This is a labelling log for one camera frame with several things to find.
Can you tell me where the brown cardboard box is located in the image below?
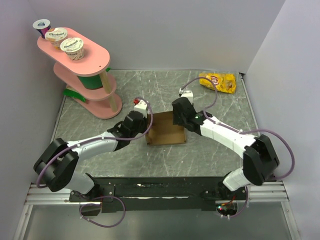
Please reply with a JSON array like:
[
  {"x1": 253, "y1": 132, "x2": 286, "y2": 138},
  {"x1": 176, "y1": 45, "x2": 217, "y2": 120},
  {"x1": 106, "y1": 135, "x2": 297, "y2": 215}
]
[{"x1": 145, "y1": 111, "x2": 187, "y2": 146}]

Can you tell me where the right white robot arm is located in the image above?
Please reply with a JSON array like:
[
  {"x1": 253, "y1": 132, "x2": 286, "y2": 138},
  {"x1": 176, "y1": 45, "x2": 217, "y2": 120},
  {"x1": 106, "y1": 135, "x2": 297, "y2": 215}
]
[{"x1": 171, "y1": 97, "x2": 280, "y2": 200}]

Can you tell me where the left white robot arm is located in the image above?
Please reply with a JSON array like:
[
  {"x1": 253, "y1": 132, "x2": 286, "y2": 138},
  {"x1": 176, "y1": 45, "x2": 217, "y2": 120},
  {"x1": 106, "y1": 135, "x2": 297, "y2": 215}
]
[{"x1": 33, "y1": 110, "x2": 154, "y2": 201}]

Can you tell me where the yellow chips bag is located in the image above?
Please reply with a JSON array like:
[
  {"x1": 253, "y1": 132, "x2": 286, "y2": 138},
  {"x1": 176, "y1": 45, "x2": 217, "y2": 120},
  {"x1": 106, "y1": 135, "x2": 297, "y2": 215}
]
[{"x1": 198, "y1": 72, "x2": 237, "y2": 94}]

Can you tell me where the pink tiered shelf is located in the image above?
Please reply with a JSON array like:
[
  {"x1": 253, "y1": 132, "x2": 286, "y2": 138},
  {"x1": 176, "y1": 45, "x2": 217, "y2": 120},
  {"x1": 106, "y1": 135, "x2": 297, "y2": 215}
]
[{"x1": 37, "y1": 28, "x2": 122, "y2": 119}]

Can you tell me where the white Chobani yogurt cup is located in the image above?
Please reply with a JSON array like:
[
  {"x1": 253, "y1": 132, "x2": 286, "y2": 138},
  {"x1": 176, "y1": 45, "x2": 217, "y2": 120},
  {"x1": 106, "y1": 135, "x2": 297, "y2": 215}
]
[{"x1": 60, "y1": 37, "x2": 85, "y2": 61}]

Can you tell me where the orange Chobani yogurt cup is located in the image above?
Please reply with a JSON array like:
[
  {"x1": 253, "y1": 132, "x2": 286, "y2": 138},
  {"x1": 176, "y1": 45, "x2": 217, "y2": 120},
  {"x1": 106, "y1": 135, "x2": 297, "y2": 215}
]
[{"x1": 44, "y1": 27, "x2": 68, "y2": 49}]

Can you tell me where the purple yogurt cup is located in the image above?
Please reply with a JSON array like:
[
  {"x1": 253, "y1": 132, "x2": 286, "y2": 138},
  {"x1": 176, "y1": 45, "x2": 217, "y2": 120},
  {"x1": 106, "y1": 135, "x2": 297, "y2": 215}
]
[{"x1": 32, "y1": 19, "x2": 51, "y2": 39}]

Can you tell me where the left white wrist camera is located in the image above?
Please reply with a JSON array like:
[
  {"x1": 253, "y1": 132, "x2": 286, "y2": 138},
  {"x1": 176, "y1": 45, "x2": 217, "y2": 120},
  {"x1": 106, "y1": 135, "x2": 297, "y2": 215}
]
[{"x1": 133, "y1": 98, "x2": 149, "y2": 118}]

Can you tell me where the purple cable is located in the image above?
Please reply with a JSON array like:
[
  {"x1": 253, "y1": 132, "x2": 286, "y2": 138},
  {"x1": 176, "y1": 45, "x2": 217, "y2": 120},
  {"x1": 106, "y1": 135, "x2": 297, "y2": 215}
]
[
  {"x1": 35, "y1": 97, "x2": 154, "y2": 189},
  {"x1": 219, "y1": 186, "x2": 250, "y2": 221},
  {"x1": 179, "y1": 76, "x2": 295, "y2": 181},
  {"x1": 79, "y1": 195, "x2": 126, "y2": 228}
]

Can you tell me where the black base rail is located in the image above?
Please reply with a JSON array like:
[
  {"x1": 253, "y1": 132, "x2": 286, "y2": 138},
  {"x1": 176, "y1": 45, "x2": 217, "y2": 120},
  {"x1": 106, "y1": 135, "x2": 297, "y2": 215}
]
[{"x1": 69, "y1": 176, "x2": 247, "y2": 213}]

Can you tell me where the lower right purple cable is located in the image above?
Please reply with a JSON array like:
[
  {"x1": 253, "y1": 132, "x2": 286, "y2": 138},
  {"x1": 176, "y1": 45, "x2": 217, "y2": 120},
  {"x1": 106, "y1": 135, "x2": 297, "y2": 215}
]
[{"x1": 219, "y1": 186, "x2": 250, "y2": 221}]

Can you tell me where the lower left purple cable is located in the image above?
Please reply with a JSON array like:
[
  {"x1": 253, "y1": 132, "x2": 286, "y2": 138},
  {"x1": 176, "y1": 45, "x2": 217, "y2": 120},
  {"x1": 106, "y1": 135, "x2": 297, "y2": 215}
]
[{"x1": 79, "y1": 195, "x2": 126, "y2": 228}]

